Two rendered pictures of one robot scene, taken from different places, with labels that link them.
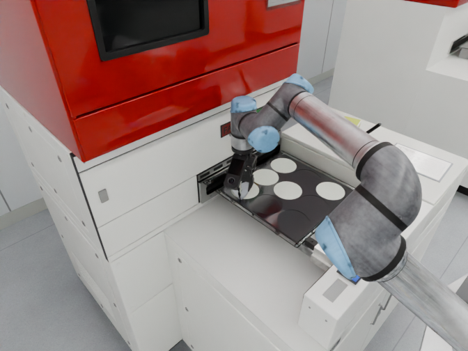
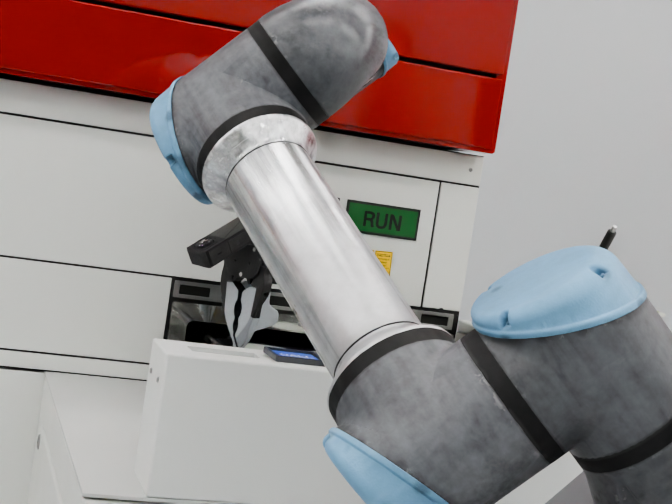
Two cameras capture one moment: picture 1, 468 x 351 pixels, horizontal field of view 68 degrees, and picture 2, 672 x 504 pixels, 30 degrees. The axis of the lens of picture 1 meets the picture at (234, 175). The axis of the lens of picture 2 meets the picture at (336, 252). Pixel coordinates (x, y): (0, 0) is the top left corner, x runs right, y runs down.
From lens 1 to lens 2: 1.20 m
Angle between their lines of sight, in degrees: 43
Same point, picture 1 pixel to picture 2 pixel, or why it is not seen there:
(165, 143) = (117, 148)
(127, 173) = (17, 161)
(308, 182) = not seen: hidden behind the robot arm
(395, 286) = (240, 183)
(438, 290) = (314, 202)
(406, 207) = (289, 23)
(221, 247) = (128, 406)
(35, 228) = not seen: outside the picture
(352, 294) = (247, 360)
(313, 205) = not seen: hidden behind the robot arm
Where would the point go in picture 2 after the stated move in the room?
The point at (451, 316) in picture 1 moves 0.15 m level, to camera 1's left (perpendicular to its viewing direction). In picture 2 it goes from (316, 248) to (169, 222)
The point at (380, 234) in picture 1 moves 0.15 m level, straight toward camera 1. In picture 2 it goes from (235, 66) to (81, 35)
